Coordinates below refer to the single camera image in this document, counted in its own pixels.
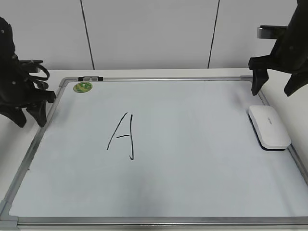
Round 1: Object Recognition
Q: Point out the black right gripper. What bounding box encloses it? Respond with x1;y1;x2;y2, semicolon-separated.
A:
248;37;308;97

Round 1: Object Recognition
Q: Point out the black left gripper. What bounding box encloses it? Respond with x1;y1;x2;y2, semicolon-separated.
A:
0;56;56;128

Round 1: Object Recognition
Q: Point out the white whiteboard eraser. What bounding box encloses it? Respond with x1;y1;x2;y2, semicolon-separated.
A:
248;105;291;151

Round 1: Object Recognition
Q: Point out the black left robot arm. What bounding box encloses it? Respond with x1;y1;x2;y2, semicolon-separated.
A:
0;18;56;128

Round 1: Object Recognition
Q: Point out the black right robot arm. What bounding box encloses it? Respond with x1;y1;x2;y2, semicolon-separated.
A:
248;0;308;96

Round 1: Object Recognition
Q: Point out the green round magnet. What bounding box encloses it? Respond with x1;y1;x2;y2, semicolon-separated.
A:
73;82;93;93

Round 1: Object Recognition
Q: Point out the black grey marker clip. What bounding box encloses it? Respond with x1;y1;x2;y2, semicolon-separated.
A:
77;76;103;81

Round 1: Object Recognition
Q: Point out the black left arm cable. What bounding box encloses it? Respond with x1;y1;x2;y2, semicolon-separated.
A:
16;60;51;90

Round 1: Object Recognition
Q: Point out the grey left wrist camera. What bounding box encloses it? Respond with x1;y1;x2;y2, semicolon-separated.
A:
19;60;43;73

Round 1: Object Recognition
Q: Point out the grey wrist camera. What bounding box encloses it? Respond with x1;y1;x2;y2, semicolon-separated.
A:
257;25;287;39
19;60;43;73

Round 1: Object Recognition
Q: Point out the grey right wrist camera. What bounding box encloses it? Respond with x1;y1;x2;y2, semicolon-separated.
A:
257;25;287;39

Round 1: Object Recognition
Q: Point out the whiteboard with grey frame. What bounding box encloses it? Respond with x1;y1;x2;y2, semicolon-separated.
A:
0;76;308;230

